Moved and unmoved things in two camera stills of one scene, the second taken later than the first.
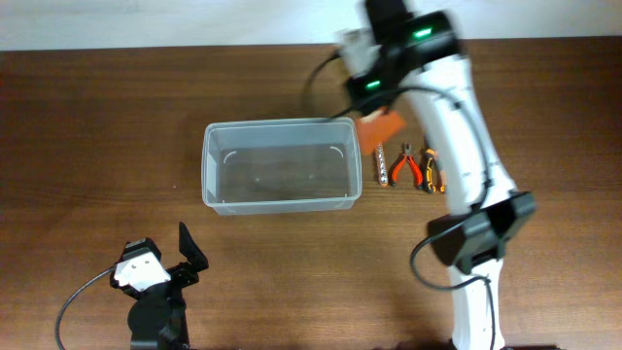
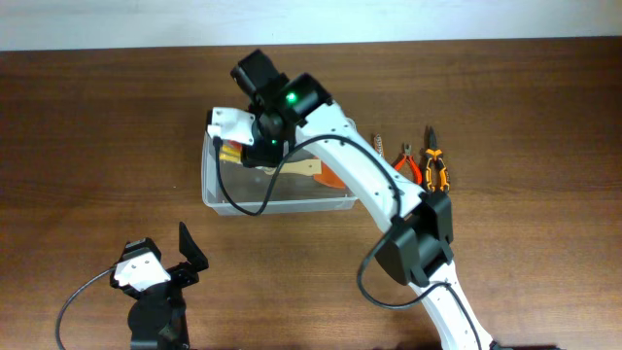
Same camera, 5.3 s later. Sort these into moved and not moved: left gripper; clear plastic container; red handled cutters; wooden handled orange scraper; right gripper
Moved: wooden handled orange scraper; right gripper
Not moved: left gripper; clear plastic container; red handled cutters
